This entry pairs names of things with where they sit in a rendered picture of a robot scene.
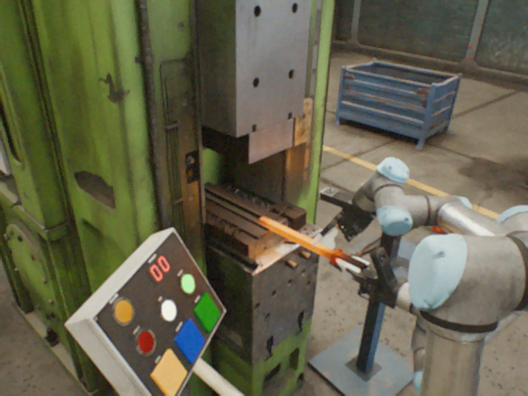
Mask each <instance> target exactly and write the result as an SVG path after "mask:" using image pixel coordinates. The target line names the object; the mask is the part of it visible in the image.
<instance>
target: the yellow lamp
mask: <svg viewBox="0 0 528 396"><path fill-rule="evenodd" d="M115 315H116V317H117V319H119V320H120V321H121V322H128V321H129V320H130V319H131V317H132V308H131V305H130V304H129V303H128V302H127V301H121V302H118V303H117V305H116V307H115Z"/></svg>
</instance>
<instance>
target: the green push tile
mask: <svg viewBox="0 0 528 396"><path fill-rule="evenodd" d="M193 313H194V315H195V316H196V318H197V320H199V321H200V323H201V325H202V326H203V328H204V330H205V331H206V333H210V331H211V329H213V327H214V326H215V323H216V321H217V320H218V318H219V316H220V314H221V313H220V312H219V310H218V307H217V306H216V305H215V303H214V302H213V301H212V300H211V298H210V296H209V295H208V293H207V292H204V294H203V297H202V298H201V300H199V302H198V303H197V304H196V306H195V307H194V309H193Z"/></svg>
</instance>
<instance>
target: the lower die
mask: <svg viewBox="0 0 528 396"><path fill-rule="evenodd" d="M204 188H206V189H209V190H211V191H212V192H214V193H217V194H219V195H221V196H222V197H224V198H226V199H227V200H231V201H233V202H234V203H236V204H239V205H240V206H242V207H246V208H247V209H248V210H249V211H252V212H254V213H256V214H258V215H261V216H262V217H263V216H265V217H267V218H270V219H272V220H274V221H275V222H277V223H279V224H281V225H283V226H286V227H288V220H287V219H286V218H284V217H281V216H280V217H279V218H278V214H274V213H273V212H270V213H268V210H266V209H265V208H264V207H261V208H260V206H259V205H258V204H255V203H252V204H251V202H250V201H248V200H246V199H244V200H242V198H241V197H239V196H238V195H237V194H236V196H234V193H233V192H229V191H227V192H226V190H225V189H223V188H221V187H219V186H217V185H214V184H212V183H210V182H208V183H206V184H204ZM205 211H206V215H207V214H209V213H212V214H213V215H214V217H213V218H212V216H211V214H210V215H208V216H207V230H208V232H209V233H210V234H211V235H212V236H214V220H215V219H216V218H222V224H221V219H219V220H217V222H216V235H217V238H218V239H219V240H220V241H223V232H222V229H223V226H224V225H225V224H226V223H227V222H229V223H231V224H232V228H230V225H226V226H225V243H226V244H228V245H229V246H231V247H232V246H233V230H234V229H235V228H237V227H238V228H240V233H239V230H238V229H237V230H236V231H235V232H234V246H235V248H236V250H237V251H239V252H240V253H242V254H245V255H246V256H248V257H250V258H251V259H253V258H254V257H255V256H258V255H260V254H262V253H263V252H264V251H266V249H268V248H271V247H272V246H273V245H275V244H277V243H278V242H280V241H282V240H284V239H285V237H283V236H281V235H280V234H278V233H275V232H274V231H272V230H271V228H270V227H268V226H266V225H263V224H262V223H260V222H259V221H257V220H254V219H253V218H250V217H248V216H247V215H245V214H242V213H240V212H239V211H236V210H234V208H232V207H229V206H227V205H225V204H223V203H221V202H219V201H217V200H214V199H212V198H210V197H209V196H207V194H205ZM265 247H266V249H264V248H265Z"/></svg>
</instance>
